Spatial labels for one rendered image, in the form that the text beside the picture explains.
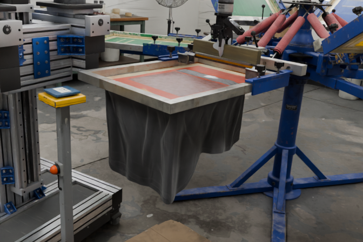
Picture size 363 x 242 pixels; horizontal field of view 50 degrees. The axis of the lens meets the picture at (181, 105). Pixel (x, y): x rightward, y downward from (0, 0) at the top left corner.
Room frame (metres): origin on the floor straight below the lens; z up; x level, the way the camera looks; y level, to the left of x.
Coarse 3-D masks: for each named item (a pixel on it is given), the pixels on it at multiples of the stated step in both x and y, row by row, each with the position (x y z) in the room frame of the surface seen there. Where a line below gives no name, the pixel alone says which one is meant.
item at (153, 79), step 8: (152, 72) 1.85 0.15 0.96; (160, 72) 1.86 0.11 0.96; (168, 72) 1.87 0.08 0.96; (176, 72) 1.88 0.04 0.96; (200, 72) 1.91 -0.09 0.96; (208, 72) 1.92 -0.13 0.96; (216, 72) 1.94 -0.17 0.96; (224, 72) 1.95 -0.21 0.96; (120, 80) 1.65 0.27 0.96; (128, 80) 1.66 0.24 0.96; (136, 80) 1.67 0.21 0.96; (144, 80) 1.68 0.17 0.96; (152, 80) 1.69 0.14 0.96; (160, 80) 1.69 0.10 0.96; (168, 80) 1.70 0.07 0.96; (176, 80) 1.71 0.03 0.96; (184, 80) 1.72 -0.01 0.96; (144, 88) 1.55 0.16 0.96
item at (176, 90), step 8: (192, 80) 1.73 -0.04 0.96; (200, 80) 1.74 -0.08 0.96; (208, 80) 1.75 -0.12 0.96; (240, 80) 1.79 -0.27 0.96; (152, 88) 1.56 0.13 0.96; (160, 88) 1.56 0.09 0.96; (168, 88) 1.57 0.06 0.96; (176, 88) 1.58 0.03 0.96; (184, 88) 1.59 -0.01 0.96; (192, 88) 1.60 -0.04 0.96; (200, 88) 1.60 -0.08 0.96; (208, 88) 1.61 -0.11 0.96; (216, 88) 1.62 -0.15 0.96; (168, 96) 1.45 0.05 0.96; (176, 96) 1.46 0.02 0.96
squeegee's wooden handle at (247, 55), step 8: (200, 40) 2.02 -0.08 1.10; (200, 48) 2.01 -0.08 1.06; (208, 48) 1.98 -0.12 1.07; (224, 48) 1.91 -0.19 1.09; (232, 48) 1.87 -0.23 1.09; (240, 48) 1.84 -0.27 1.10; (248, 48) 1.83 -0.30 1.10; (224, 56) 1.90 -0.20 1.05; (232, 56) 1.87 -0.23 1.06; (240, 56) 1.84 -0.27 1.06; (248, 56) 1.80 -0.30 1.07; (256, 56) 1.78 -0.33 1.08; (256, 64) 1.77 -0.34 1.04
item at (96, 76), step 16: (128, 64) 1.84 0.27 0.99; (144, 64) 1.87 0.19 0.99; (160, 64) 1.95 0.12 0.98; (176, 64) 2.04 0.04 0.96; (208, 64) 2.11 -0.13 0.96; (224, 64) 2.03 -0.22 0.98; (96, 80) 1.54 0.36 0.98; (112, 80) 1.51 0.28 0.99; (128, 96) 1.40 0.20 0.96; (144, 96) 1.34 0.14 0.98; (160, 96) 1.33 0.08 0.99; (192, 96) 1.35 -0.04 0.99; (208, 96) 1.39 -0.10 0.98; (224, 96) 1.46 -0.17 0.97; (176, 112) 1.26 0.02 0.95
